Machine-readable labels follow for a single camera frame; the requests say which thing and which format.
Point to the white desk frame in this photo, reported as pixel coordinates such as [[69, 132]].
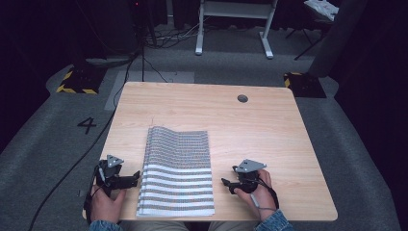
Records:
[[235, 9]]

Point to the black yellow striped base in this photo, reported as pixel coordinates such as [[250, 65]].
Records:
[[304, 85], [81, 82]]

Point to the person's right hand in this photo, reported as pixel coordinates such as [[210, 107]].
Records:
[[263, 199]]

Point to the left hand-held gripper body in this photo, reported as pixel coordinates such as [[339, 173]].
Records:
[[110, 171]]

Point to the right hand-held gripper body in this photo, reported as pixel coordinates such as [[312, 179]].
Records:
[[248, 178]]

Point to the stack of striped placemats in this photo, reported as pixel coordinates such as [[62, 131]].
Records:
[[140, 205]]

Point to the black stand pole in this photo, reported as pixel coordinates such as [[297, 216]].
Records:
[[143, 48]]

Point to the grey stand base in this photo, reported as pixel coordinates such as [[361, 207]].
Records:
[[109, 61]]

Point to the person's right leg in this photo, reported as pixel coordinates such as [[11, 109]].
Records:
[[234, 226]]

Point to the person's left hand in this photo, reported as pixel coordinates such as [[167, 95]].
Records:
[[104, 205]]

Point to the white cloth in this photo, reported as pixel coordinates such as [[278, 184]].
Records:
[[322, 8]]

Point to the grey curtain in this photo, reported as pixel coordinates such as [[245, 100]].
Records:
[[336, 38]]

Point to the black chair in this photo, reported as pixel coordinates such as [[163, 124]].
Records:
[[308, 35]]

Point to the person's left leg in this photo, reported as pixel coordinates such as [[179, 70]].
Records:
[[154, 226]]

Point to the striped woven table mat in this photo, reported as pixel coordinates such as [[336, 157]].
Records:
[[179, 166]]

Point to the person's leg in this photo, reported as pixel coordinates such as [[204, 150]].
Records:
[[154, 226], [234, 226]]

